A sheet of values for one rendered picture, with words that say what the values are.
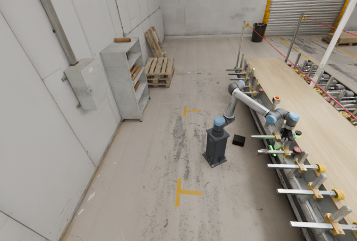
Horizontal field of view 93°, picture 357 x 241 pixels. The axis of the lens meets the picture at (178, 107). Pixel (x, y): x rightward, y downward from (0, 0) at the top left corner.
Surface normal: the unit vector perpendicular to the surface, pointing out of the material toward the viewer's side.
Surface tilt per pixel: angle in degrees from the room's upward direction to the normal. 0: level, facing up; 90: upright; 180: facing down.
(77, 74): 90
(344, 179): 0
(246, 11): 90
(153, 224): 0
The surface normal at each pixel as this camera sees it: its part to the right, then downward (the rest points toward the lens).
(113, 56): -0.08, 0.61
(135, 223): -0.05, -0.79
